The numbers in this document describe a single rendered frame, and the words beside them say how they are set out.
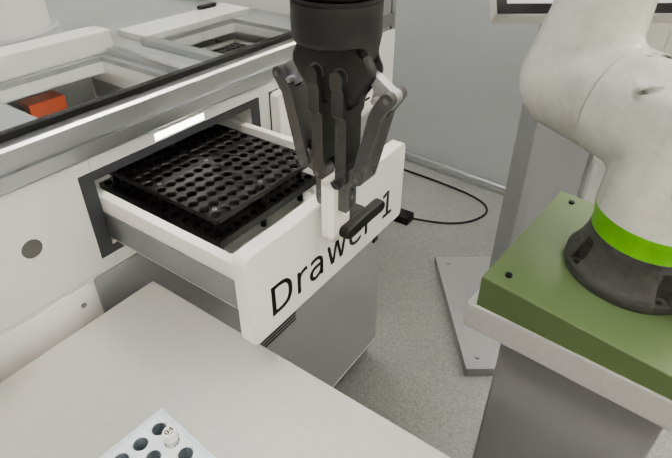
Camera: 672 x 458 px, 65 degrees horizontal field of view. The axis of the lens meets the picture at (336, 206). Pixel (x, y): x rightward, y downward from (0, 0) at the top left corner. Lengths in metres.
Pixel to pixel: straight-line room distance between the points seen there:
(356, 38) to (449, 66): 1.93
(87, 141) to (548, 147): 1.14
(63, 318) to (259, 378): 0.25
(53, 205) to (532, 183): 1.20
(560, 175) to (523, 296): 0.92
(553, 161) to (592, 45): 0.85
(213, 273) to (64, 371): 0.20
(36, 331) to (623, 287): 0.66
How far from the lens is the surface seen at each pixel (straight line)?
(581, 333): 0.65
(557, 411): 0.80
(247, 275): 0.48
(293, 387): 0.58
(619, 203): 0.65
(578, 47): 0.68
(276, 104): 0.82
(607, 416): 0.77
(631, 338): 0.66
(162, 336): 0.66
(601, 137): 0.65
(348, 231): 0.53
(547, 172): 1.52
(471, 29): 2.27
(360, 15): 0.42
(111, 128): 0.65
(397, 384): 1.56
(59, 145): 0.62
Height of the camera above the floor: 1.22
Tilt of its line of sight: 33 degrees down
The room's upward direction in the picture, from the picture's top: straight up
